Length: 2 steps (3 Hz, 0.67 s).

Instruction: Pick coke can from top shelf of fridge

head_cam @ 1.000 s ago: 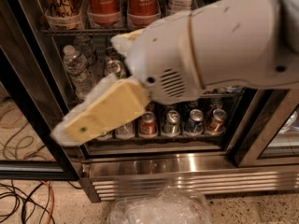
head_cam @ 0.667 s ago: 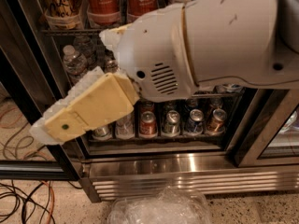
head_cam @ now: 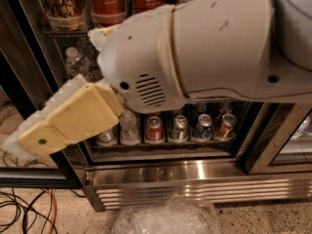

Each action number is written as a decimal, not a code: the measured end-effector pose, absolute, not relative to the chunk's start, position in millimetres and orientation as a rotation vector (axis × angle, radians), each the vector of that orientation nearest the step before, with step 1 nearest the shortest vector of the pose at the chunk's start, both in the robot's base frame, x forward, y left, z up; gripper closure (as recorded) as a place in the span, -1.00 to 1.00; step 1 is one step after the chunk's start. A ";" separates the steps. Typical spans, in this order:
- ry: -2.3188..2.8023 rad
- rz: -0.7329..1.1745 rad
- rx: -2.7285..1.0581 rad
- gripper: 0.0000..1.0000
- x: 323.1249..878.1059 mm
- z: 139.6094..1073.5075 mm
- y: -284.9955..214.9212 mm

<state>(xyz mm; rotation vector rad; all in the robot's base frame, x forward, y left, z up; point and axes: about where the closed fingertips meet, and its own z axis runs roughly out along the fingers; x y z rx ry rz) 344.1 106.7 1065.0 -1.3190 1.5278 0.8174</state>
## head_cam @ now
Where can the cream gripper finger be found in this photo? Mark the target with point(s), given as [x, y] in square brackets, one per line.
[77, 111]

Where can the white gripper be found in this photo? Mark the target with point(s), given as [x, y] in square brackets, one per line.
[137, 58]

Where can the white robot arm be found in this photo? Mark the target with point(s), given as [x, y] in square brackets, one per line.
[251, 50]

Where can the green can bottom shelf left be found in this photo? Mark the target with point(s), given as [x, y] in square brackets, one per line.
[106, 138]

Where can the small water bottle bottom shelf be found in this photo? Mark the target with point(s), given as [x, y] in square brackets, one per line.
[129, 128]

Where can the open glass fridge door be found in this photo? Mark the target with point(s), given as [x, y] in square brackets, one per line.
[31, 71]

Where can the red coke can bottom shelf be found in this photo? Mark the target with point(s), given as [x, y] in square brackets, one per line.
[154, 128]

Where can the blue can bottom shelf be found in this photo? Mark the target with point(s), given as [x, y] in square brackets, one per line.
[203, 127]

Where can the orange can bottom shelf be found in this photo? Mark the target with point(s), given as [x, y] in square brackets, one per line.
[225, 127]

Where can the stainless steel fridge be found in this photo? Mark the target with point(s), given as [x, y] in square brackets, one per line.
[251, 166]

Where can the front clear water bottle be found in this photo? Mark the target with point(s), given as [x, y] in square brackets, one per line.
[76, 63]

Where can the clear plastic bag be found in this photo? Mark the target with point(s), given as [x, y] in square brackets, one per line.
[178, 215]

